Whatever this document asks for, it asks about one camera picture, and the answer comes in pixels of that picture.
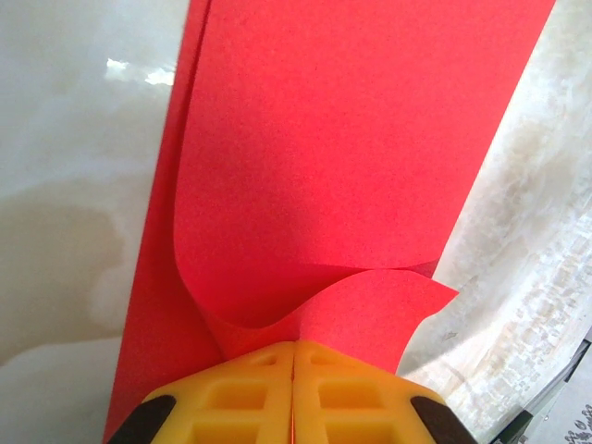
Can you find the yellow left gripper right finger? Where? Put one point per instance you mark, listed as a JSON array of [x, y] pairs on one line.
[[351, 402]]

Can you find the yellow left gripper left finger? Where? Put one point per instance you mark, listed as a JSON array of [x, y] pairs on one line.
[[240, 402]]

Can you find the red cloth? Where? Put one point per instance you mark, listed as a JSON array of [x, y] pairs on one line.
[[324, 139]]

